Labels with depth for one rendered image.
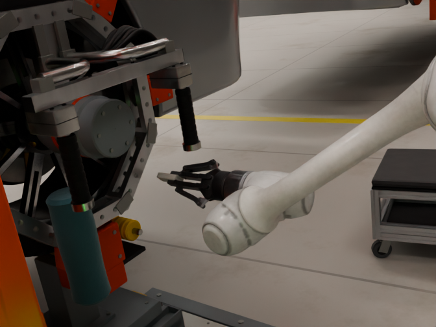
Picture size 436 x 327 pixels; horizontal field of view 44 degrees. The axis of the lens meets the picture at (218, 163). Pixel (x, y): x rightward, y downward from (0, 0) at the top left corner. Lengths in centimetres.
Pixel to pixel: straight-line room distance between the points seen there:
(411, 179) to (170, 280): 100
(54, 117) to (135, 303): 86
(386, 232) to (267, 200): 113
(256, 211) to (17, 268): 50
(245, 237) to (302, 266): 112
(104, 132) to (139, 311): 68
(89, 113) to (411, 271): 139
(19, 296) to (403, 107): 70
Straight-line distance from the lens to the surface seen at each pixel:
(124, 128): 122
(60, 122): 102
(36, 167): 139
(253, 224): 108
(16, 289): 76
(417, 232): 213
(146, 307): 170
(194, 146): 128
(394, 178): 207
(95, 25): 136
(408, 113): 103
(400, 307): 198
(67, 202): 117
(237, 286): 212
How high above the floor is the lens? 115
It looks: 20 degrees down
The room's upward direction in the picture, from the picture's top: 9 degrees counter-clockwise
